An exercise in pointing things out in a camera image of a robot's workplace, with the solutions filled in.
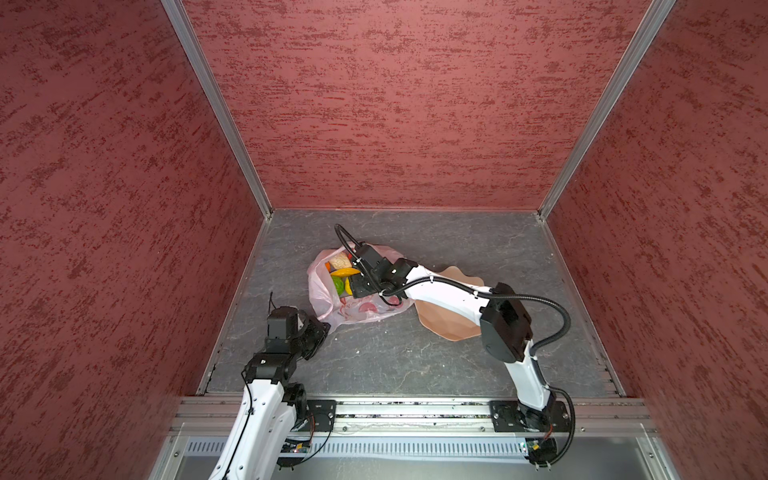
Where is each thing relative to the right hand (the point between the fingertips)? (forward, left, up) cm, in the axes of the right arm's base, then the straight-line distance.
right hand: (359, 289), depth 87 cm
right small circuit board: (-40, -44, -10) cm, 61 cm away
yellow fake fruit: (+10, +6, -6) cm, 13 cm away
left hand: (-11, +7, -3) cm, 14 cm away
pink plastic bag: (-3, +4, -7) cm, 8 cm away
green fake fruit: (+4, +7, -4) cm, 10 cm away
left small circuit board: (-37, +16, -12) cm, 42 cm away
